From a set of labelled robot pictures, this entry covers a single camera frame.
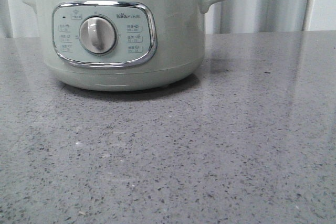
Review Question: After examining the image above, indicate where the pale green electric cooking pot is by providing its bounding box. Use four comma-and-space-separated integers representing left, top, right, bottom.
22, 0, 224, 91

